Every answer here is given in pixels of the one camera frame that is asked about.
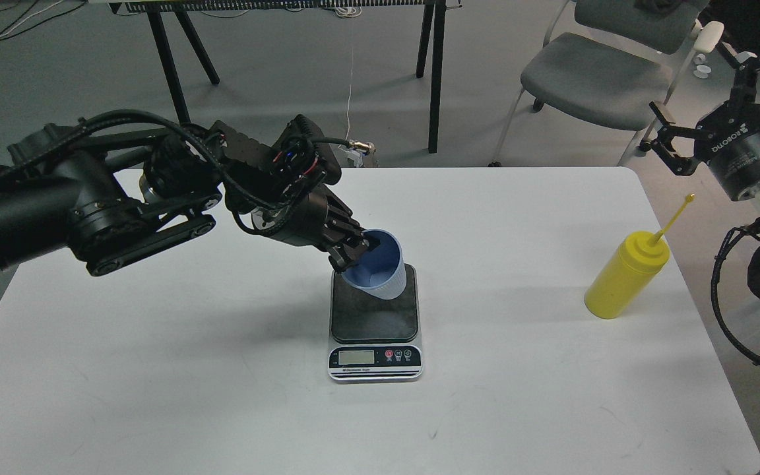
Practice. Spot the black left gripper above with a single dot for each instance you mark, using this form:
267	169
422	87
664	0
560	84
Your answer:
320	220

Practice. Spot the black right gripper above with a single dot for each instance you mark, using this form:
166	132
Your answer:
753	155

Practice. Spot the blue ribbed plastic cup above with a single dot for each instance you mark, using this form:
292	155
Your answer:
380	272

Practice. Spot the yellow squeeze bottle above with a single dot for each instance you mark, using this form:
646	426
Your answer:
636	261

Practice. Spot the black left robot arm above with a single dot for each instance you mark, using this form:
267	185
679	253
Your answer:
128	184

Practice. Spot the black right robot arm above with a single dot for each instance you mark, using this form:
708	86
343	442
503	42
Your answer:
674	145

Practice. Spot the black digital kitchen scale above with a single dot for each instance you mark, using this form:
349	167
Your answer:
373	340

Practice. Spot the white power adapter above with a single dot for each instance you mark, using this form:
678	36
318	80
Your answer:
355	158

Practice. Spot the grey office chair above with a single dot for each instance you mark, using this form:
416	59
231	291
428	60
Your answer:
606	85

